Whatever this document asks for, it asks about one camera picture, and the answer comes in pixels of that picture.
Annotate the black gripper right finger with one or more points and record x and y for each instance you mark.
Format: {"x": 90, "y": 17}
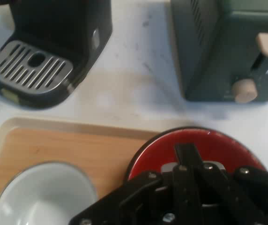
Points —
{"x": 241, "y": 199}

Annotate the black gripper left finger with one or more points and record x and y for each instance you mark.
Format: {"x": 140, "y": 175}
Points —
{"x": 148, "y": 199}

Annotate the red enamel plate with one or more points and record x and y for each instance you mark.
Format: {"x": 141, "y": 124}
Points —
{"x": 159, "y": 150}

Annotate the wooden serving tray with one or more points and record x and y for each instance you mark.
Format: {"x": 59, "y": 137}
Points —
{"x": 66, "y": 145}

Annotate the white enamel bowl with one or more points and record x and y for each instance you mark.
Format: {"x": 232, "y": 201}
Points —
{"x": 45, "y": 194}

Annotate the beige toaster knob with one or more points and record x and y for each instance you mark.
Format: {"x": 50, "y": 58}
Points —
{"x": 244, "y": 91}

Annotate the dark green toaster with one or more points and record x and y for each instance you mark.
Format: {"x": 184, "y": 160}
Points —
{"x": 218, "y": 58}

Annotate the silver slotted drip grate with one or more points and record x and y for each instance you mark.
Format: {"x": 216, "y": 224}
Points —
{"x": 14, "y": 63}

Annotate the black coffee machine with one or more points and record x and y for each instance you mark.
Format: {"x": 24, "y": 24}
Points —
{"x": 59, "y": 21}

